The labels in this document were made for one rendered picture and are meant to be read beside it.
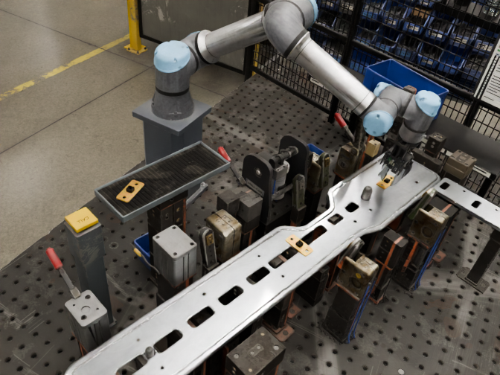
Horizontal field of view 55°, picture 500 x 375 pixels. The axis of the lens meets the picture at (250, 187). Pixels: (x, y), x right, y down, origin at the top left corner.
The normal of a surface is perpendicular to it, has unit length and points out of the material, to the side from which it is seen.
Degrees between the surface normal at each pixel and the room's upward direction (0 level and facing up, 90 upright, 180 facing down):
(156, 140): 90
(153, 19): 91
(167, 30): 92
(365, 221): 0
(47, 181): 0
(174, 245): 0
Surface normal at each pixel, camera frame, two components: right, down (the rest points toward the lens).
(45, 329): 0.09, -0.75
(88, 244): 0.69, 0.52
